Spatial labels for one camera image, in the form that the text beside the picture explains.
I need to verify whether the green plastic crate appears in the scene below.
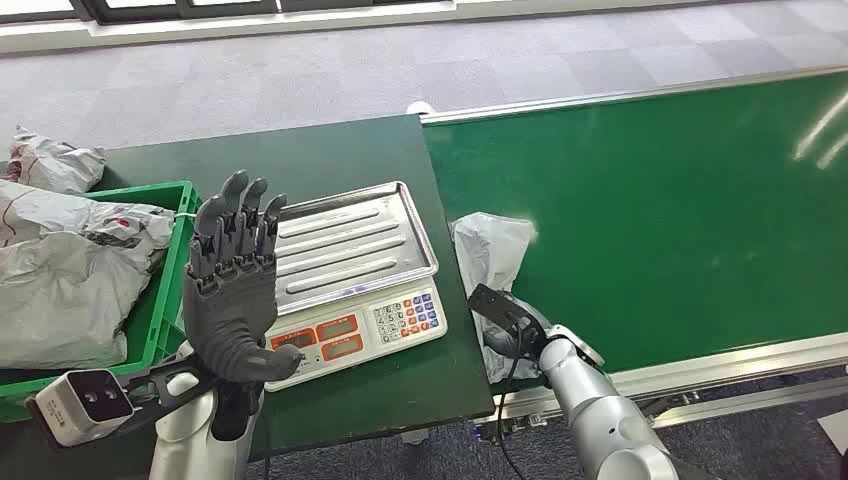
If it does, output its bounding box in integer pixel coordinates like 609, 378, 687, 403
0, 180, 202, 425

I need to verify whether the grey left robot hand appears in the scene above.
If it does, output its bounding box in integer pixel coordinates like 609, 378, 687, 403
182, 170, 306, 386

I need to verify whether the white window sill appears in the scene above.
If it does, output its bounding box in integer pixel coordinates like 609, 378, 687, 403
0, 0, 750, 58

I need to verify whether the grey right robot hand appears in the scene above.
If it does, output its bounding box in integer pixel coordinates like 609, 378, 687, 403
482, 316, 552, 364

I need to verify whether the black left wrist camera bracket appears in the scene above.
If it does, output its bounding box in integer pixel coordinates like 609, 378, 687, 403
109, 354, 220, 435

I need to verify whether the white flat sheet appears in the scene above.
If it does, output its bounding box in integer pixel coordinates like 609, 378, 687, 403
818, 410, 848, 455

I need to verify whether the small crumpled grey mailer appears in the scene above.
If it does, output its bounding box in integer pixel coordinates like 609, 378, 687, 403
5, 125, 107, 195

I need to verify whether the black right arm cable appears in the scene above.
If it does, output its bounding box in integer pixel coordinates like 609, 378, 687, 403
495, 321, 531, 480

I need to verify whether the green conveyor belt machine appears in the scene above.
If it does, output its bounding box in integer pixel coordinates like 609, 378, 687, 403
420, 64, 848, 432

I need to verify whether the white electronic weighing scale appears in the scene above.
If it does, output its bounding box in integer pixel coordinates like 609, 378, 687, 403
261, 180, 449, 393

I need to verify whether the grey plastic mailer black print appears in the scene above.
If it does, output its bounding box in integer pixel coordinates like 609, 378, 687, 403
450, 211, 552, 386

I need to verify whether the grey mailer red print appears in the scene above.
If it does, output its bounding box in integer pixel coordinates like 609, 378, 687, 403
0, 178, 177, 250

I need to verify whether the large plain grey mailer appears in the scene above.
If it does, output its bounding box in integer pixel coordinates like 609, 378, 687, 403
0, 228, 167, 371

